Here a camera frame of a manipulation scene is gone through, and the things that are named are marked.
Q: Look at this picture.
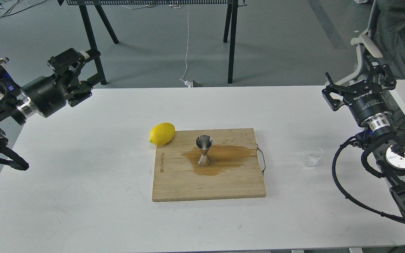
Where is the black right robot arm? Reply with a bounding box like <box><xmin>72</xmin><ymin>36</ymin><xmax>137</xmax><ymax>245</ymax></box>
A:
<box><xmin>322</xmin><ymin>64</ymin><xmax>405</xmax><ymax>224</ymax></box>

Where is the metal board handle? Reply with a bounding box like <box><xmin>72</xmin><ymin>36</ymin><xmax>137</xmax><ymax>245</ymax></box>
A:
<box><xmin>257</xmin><ymin>144</ymin><xmax>267</xmax><ymax>176</ymax></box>

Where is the black metal frame table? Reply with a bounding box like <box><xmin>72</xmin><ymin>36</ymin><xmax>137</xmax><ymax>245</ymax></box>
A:
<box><xmin>71</xmin><ymin>0</ymin><xmax>246</xmax><ymax>85</ymax></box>

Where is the steel double jigger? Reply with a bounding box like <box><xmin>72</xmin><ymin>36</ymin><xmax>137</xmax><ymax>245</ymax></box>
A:
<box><xmin>195</xmin><ymin>135</ymin><xmax>213</xmax><ymax>167</ymax></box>

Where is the person in grey clothes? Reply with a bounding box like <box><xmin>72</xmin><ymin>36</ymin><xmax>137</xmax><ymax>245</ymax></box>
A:
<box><xmin>373</xmin><ymin>0</ymin><xmax>405</xmax><ymax>79</ymax></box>

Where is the wooden cutting board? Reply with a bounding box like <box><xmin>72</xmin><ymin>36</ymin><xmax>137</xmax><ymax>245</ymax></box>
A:
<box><xmin>152</xmin><ymin>128</ymin><xmax>266</xmax><ymax>202</ymax></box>

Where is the white hanging cable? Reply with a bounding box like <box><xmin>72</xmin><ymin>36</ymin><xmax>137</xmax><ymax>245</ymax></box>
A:
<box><xmin>179</xmin><ymin>4</ymin><xmax>197</xmax><ymax>87</ymax></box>

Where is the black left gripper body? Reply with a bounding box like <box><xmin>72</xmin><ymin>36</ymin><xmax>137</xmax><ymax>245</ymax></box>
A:
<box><xmin>21</xmin><ymin>72</ymin><xmax>80</xmax><ymax>117</ymax></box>

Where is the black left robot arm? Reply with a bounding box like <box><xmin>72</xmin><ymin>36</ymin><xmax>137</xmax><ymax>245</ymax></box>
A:
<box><xmin>0</xmin><ymin>48</ymin><xmax>103</xmax><ymax>171</ymax></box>

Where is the white office chair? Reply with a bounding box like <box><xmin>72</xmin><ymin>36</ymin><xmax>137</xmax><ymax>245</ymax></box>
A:
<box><xmin>334</xmin><ymin>0</ymin><xmax>383</xmax><ymax>86</ymax></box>

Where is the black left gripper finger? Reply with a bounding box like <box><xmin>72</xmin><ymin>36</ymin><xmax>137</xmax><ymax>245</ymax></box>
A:
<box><xmin>47</xmin><ymin>48</ymin><xmax>101</xmax><ymax>75</ymax></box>
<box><xmin>66</xmin><ymin>81</ymin><xmax>93</xmax><ymax>107</ymax></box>

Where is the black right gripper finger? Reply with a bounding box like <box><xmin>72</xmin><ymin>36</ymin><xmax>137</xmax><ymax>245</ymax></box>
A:
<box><xmin>365</xmin><ymin>64</ymin><xmax>397</xmax><ymax>91</ymax></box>
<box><xmin>322</xmin><ymin>72</ymin><xmax>350</xmax><ymax>112</ymax></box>

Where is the yellow lemon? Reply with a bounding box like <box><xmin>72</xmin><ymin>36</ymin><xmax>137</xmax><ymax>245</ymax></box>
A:
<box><xmin>148</xmin><ymin>122</ymin><xmax>175</xmax><ymax>146</ymax></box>

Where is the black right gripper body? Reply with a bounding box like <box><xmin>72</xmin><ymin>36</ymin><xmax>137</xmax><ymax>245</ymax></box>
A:
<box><xmin>343</xmin><ymin>83</ymin><xmax>393</xmax><ymax>128</ymax></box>

